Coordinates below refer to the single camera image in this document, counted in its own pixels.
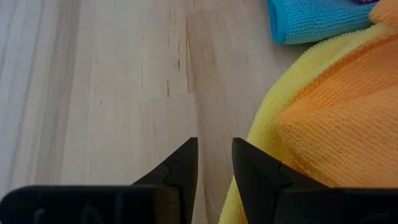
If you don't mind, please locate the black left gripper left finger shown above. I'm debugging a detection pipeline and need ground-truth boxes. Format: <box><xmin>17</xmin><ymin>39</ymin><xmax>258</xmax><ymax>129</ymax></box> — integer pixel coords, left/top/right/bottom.
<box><xmin>132</xmin><ymin>137</ymin><xmax>199</xmax><ymax>224</ymax></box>

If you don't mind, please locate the blue microfiber towel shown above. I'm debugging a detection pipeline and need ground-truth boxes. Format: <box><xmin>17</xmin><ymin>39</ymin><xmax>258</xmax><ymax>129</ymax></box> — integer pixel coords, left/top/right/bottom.
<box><xmin>267</xmin><ymin>0</ymin><xmax>379</xmax><ymax>45</ymax></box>

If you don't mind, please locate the yellow microfiber towel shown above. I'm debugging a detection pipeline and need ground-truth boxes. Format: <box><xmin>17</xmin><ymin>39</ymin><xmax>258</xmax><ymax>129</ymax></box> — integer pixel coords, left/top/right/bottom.
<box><xmin>218</xmin><ymin>21</ymin><xmax>398</xmax><ymax>224</ymax></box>

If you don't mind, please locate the orange microfiber towel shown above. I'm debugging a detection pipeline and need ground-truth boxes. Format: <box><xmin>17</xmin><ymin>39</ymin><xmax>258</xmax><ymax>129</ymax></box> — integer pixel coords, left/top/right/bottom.
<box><xmin>275</xmin><ymin>0</ymin><xmax>398</xmax><ymax>189</ymax></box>

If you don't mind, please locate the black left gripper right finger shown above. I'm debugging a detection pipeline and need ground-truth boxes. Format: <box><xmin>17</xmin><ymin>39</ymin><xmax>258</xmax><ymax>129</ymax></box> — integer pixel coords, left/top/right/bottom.
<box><xmin>231</xmin><ymin>137</ymin><xmax>330</xmax><ymax>224</ymax></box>

